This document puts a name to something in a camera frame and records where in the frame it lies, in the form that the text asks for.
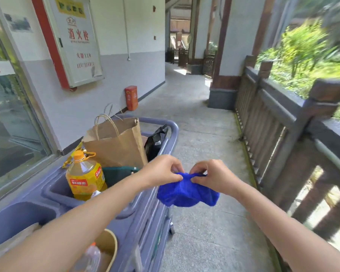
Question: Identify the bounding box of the blue cloth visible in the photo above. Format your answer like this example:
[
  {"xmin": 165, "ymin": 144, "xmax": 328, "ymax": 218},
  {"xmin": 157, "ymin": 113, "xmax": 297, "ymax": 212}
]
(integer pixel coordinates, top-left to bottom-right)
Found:
[{"xmin": 156, "ymin": 172, "xmax": 220, "ymax": 208}]

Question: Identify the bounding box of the person's left forearm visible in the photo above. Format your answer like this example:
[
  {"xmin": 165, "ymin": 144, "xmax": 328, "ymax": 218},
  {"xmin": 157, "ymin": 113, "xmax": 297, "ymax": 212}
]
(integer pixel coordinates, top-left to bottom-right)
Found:
[{"xmin": 0, "ymin": 169, "xmax": 145, "ymax": 272}]

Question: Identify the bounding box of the brown wooden railing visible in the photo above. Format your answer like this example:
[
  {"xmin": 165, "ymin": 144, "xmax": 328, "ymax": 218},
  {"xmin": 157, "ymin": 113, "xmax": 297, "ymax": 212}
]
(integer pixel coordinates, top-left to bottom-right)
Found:
[{"xmin": 235, "ymin": 55, "xmax": 340, "ymax": 252}]

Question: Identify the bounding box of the paper cup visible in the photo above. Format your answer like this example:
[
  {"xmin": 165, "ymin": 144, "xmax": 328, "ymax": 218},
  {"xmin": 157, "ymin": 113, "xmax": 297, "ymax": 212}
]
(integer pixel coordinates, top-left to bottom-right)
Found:
[{"xmin": 94, "ymin": 229, "xmax": 118, "ymax": 272}]

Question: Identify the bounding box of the red fire extinguisher box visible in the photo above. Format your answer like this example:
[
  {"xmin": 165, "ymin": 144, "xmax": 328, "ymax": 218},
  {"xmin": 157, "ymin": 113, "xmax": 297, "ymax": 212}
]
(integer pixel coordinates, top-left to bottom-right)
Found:
[{"xmin": 124, "ymin": 86, "xmax": 139, "ymax": 111}]

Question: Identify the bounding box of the person's left hand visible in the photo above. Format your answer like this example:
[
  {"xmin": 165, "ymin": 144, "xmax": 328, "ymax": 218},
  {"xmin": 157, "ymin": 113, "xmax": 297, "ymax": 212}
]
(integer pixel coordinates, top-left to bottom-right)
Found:
[{"xmin": 139, "ymin": 155, "xmax": 185, "ymax": 187}]

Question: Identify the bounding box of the black plastic bag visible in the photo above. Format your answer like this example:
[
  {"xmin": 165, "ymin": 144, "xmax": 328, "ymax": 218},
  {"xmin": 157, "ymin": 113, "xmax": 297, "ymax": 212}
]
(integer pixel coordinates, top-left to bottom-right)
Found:
[{"xmin": 144, "ymin": 124, "xmax": 169, "ymax": 162}]

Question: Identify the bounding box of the person's right forearm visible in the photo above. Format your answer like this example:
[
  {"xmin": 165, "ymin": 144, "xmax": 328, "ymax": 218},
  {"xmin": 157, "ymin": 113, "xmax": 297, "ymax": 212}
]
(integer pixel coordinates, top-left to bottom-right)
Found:
[{"xmin": 233, "ymin": 182, "xmax": 340, "ymax": 272}]

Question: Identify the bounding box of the grey-blue cleaning cart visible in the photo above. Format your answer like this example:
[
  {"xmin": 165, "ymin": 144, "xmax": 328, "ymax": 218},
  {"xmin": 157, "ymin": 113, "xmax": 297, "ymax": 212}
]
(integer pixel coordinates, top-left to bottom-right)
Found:
[{"xmin": 0, "ymin": 117, "xmax": 179, "ymax": 272}]

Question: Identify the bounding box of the white wall pipe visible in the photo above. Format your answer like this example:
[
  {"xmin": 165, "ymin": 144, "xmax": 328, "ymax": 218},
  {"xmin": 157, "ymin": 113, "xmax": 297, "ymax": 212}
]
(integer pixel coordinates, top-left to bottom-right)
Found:
[{"xmin": 122, "ymin": 0, "xmax": 131, "ymax": 61}]

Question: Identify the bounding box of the person's right hand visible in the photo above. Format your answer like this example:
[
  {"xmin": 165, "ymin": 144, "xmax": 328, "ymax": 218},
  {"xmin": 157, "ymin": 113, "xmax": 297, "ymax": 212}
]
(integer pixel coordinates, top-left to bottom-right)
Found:
[{"xmin": 189, "ymin": 159, "xmax": 243, "ymax": 198}]

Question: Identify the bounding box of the glass window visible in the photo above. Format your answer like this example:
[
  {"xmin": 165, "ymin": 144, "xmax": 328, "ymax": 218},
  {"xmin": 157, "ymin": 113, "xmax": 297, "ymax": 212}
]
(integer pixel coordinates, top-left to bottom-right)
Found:
[{"xmin": 0, "ymin": 8, "xmax": 54, "ymax": 201}]

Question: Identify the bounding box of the clear plastic bottle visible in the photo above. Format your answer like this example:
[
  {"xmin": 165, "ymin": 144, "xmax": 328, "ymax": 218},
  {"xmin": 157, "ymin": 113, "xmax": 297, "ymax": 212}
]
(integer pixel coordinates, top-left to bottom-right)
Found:
[{"xmin": 71, "ymin": 243, "xmax": 102, "ymax": 272}]

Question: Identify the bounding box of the dark green pouch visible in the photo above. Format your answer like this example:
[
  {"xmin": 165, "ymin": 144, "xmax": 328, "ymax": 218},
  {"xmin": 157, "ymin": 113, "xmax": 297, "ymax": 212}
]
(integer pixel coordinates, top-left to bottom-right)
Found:
[{"xmin": 102, "ymin": 166, "xmax": 139, "ymax": 188}]

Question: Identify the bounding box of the brown paper bag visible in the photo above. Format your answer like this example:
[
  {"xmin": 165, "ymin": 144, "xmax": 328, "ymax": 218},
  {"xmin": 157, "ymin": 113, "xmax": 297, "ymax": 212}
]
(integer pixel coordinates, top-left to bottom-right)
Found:
[{"xmin": 82, "ymin": 103, "xmax": 148, "ymax": 169}]

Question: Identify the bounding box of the white fire hydrant cabinet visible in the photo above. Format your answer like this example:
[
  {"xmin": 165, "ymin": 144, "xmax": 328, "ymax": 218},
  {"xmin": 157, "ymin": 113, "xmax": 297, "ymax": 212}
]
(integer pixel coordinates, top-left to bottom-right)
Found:
[{"xmin": 31, "ymin": 0, "xmax": 105, "ymax": 90}]

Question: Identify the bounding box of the yellow cooking oil bottle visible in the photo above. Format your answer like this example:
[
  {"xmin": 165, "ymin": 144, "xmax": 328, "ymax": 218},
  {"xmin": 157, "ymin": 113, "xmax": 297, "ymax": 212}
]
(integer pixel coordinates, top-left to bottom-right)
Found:
[{"xmin": 63, "ymin": 150, "xmax": 108, "ymax": 201}]

